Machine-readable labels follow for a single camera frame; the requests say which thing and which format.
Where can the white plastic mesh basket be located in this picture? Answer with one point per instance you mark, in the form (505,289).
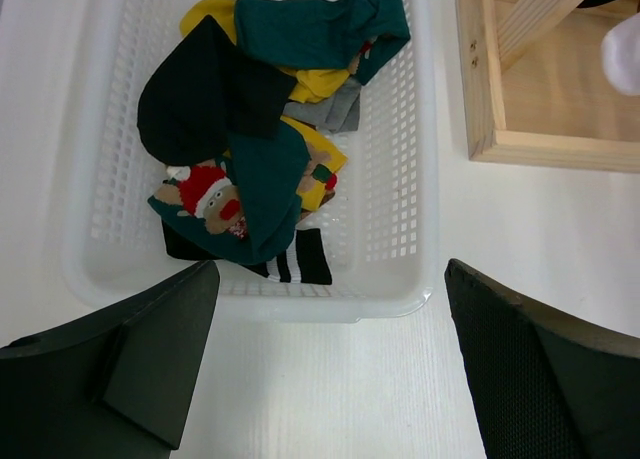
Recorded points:
(379,231)

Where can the plain white sock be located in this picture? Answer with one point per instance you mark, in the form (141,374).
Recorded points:
(620,56)

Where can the dark green sock upper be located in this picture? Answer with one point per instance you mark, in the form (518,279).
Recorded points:
(358,36)

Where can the yellow sock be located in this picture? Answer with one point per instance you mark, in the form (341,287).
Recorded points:
(312,86)

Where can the grey sock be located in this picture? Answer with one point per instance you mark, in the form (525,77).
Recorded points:
(340,113)

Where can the wooden clothes rack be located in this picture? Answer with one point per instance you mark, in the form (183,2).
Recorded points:
(534,88)

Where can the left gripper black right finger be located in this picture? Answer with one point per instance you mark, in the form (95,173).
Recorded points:
(544,383)

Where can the green reindeer Christmas sock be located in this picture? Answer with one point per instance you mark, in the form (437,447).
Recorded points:
(241,206)

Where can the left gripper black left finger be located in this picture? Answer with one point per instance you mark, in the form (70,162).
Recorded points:
(116,383)

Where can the black sock with white stripes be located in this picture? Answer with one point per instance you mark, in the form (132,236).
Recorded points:
(303,262)

